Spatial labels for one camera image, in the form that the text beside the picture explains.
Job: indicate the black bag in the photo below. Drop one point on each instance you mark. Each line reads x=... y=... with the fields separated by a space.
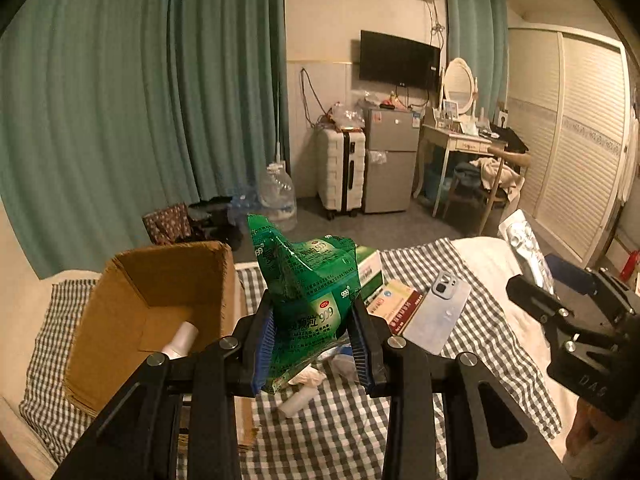
x=510 y=137

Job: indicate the checked cloth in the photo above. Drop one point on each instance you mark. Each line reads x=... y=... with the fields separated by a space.
x=340 y=435

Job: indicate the brown patterned bag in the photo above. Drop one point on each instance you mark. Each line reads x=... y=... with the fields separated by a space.
x=167 y=225

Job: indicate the red white medicine box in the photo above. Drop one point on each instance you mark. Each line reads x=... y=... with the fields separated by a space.
x=395 y=305

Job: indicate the clear plastic bag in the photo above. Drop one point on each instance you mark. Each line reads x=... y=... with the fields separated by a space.
x=345 y=115

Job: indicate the silver blister pack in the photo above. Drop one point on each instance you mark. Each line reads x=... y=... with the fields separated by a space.
x=522 y=245

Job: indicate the green white medicine box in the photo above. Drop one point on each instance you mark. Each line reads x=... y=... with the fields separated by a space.
x=370 y=270

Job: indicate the white wardrobe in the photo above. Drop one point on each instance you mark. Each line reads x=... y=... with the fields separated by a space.
x=575 y=135

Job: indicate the wide green curtain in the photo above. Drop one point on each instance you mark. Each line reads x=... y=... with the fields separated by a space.
x=125 y=85

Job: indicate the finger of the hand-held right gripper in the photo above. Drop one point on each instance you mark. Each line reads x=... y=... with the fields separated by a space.
x=535 y=297
x=570 y=272

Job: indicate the narrow green curtain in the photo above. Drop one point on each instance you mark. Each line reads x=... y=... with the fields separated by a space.
x=475 y=35

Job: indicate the silver fridge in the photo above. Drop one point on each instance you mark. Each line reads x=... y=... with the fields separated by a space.
x=390 y=160

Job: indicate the clothes pile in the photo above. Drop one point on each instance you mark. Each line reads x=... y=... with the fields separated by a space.
x=492 y=172

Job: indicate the smartphone with clear case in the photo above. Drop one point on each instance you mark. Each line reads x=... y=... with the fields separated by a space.
x=435 y=315

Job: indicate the white oval mirror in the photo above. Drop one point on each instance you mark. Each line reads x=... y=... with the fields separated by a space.
x=457 y=82

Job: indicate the wooden chair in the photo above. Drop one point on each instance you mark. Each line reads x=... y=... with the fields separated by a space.
x=510 y=157

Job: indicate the small white fluffy toy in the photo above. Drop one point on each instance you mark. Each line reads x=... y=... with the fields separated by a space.
x=307 y=377

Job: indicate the white blue plastic wrapper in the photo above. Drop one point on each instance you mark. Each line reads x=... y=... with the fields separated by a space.
x=340 y=360

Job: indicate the white bottle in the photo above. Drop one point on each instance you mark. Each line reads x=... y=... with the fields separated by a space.
x=181 y=337

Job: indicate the cardboard box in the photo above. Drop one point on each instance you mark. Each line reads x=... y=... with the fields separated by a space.
x=165 y=280

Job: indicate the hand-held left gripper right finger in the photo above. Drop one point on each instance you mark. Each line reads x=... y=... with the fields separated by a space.
x=361 y=355

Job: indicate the white vanity desk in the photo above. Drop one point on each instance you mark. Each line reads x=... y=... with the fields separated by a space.
x=465 y=144

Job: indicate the white suitcase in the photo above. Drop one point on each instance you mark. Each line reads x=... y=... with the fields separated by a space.
x=332 y=175

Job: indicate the person's right hand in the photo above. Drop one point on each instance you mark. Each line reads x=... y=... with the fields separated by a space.
x=582 y=430

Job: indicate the green medicine bag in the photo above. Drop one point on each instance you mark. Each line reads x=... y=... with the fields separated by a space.
x=305 y=280

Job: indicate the black wall television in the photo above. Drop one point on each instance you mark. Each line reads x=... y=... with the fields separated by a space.
x=400 y=60

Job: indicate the white tube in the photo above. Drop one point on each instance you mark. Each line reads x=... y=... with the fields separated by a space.
x=297 y=402

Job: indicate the pack of plastic bottles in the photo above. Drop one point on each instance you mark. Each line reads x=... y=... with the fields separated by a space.
x=242 y=207

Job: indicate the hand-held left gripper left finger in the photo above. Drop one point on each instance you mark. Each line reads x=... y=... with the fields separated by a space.
x=262 y=355

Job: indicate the large clear water jug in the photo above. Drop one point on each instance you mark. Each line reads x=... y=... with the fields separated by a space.
x=277 y=195

